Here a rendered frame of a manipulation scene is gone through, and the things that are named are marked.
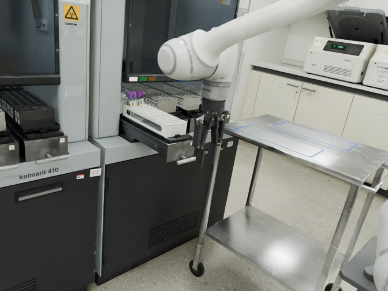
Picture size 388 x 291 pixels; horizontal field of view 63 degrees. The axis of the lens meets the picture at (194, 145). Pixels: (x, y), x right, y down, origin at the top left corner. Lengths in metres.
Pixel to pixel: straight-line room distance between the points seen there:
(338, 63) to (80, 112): 2.55
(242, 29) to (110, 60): 0.61
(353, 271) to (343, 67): 2.54
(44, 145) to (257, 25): 0.75
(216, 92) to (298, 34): 3.28
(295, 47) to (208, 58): 3.42
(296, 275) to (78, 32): 1.27
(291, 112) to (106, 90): 2.52
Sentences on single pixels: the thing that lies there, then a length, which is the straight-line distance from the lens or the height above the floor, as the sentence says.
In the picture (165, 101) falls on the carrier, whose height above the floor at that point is 0.87.
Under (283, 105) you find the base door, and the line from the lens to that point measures 3.54.
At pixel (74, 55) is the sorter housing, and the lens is 1.20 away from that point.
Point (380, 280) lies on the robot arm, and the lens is 0.66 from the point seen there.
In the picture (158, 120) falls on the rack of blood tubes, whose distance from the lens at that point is 1.17.
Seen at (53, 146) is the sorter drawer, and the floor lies 0.78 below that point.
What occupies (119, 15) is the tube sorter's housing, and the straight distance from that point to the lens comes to 1.26.
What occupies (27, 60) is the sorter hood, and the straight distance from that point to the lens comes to 1.13.
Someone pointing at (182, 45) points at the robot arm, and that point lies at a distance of 0.82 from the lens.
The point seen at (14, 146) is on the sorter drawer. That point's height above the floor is 0.79.
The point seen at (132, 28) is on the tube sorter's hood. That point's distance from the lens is 1.28.
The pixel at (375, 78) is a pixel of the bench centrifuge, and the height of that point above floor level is 0.98.
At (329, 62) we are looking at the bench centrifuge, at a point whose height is 1.04.
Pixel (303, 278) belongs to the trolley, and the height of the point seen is 0.28.
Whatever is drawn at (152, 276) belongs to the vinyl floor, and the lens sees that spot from 1.75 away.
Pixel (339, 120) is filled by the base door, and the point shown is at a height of 0.55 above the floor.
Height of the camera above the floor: 1.21
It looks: 21 degrees down
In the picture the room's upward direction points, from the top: 8 degrees clockwise
